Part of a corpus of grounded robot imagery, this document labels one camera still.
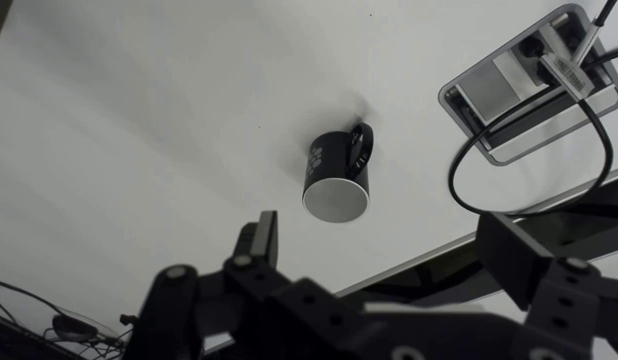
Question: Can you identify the black cable silver connector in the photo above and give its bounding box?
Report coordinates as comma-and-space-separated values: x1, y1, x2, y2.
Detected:
588, 0, 618, 65

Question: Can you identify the black mug white inside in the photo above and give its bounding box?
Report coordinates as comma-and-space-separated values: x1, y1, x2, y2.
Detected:
301, 120, 379, 226

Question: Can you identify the silver usb plug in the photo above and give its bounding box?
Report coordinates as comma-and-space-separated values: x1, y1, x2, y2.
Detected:
537, 24, 598, 104

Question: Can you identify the black looped cable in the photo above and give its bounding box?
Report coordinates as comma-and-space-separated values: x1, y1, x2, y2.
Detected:
447, 84, 618, 220

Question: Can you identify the thin black desk cable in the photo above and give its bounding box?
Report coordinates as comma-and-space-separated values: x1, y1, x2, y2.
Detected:
0, 276, 139, 352

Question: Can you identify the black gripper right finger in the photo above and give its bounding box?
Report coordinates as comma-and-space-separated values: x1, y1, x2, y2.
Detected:
475, 209, 605, 360

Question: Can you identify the silver desk socket box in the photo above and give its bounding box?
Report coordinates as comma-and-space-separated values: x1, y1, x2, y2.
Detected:
436, 1, 618, 167

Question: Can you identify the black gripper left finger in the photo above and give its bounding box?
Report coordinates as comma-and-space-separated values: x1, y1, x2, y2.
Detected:
125, 209, 294, 360

